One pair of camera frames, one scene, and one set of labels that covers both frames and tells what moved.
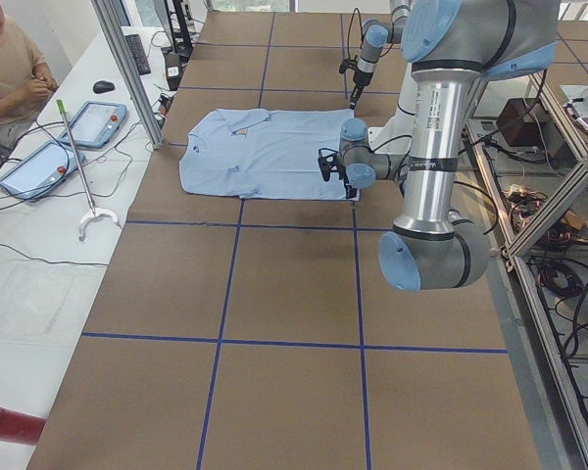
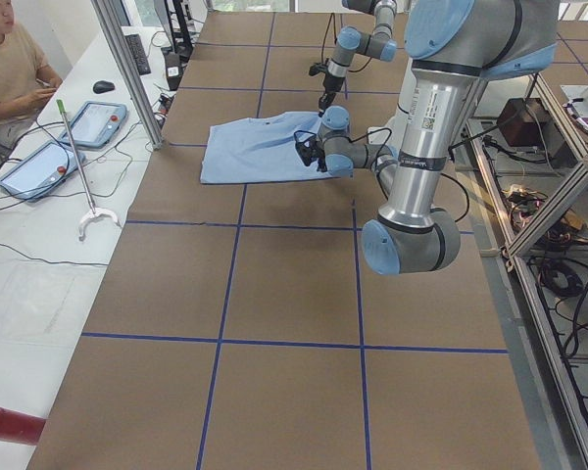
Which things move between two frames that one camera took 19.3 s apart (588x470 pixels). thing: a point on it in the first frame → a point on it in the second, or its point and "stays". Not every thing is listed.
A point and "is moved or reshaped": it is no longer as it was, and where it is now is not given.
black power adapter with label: (172, 67) stays
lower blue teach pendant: (46, 169) stays
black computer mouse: (103, 86) stays
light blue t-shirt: (264, 153) is moved or reshaped
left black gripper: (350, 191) → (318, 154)
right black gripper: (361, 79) → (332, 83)
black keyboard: (138, 53) stays
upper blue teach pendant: (96, 124) stays
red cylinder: (12, 425) stays
